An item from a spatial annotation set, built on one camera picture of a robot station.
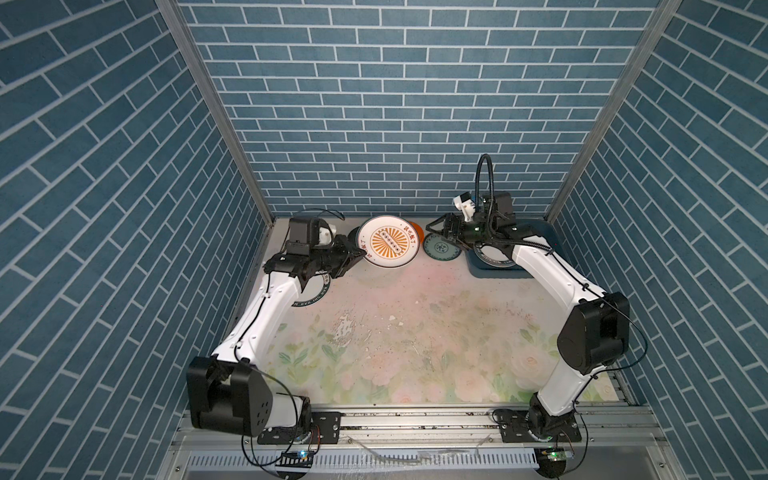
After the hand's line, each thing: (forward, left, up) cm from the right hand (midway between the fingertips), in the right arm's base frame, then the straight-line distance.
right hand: (433, 228), depth 82 cm
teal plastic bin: (+6, -18, -25) cm, 32 cm away
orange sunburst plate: (-4, +12, -2) cm, 13 cm away
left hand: (-9, +17, 0) cm, 19 cm away
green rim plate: (-26, +25, +8) cm, 37 cm away
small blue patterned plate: (+15, -5, -26) cm, 31 cm away
